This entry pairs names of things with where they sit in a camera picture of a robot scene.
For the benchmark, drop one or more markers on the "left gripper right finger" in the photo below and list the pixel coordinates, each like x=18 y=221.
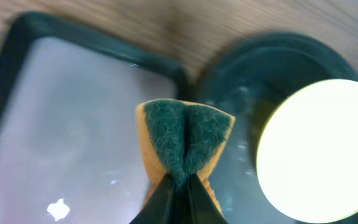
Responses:
x=202 y=208

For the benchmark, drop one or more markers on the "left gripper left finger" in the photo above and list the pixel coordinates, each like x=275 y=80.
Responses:
x=158 y=209

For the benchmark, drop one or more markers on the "yellow plate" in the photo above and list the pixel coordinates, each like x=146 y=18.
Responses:
x=307 y=155

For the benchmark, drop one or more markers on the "orange green sponge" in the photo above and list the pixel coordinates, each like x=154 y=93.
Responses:
x=181 y=138

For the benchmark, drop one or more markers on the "black rectangular tray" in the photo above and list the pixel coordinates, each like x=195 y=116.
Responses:
x=69 y=148

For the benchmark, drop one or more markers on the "round black tray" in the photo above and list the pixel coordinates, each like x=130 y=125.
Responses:
x=249 y=83

